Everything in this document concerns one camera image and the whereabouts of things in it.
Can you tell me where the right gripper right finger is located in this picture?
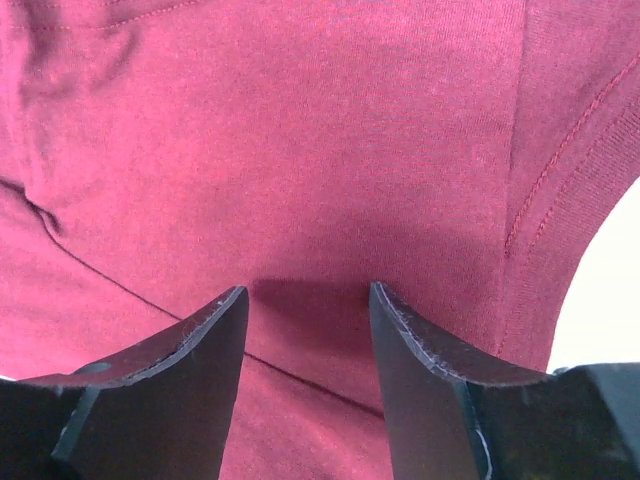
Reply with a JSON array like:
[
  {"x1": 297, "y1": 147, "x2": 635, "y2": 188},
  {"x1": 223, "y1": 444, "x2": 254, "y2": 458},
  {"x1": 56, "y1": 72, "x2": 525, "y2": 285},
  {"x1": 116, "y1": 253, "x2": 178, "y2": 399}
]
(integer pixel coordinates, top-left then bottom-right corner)
[{"x1": 369, "y1": 282, "x2": 639, "y2": 479}]

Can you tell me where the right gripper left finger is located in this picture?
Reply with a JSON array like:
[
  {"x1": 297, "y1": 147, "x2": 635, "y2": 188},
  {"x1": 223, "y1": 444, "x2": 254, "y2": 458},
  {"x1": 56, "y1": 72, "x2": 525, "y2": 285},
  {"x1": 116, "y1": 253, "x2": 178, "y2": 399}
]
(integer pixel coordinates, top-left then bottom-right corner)
[{"x1": 1, "y1": 287, "x2": 249, "y2": 479}]

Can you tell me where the maroon t shirt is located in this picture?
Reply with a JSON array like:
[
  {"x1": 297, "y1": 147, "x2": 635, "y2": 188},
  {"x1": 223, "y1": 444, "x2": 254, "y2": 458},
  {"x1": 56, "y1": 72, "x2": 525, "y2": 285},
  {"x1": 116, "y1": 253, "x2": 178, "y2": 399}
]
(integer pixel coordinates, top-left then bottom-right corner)
[{"x1": 1, "y1": 1, "x2": 639, "y2": 479}]

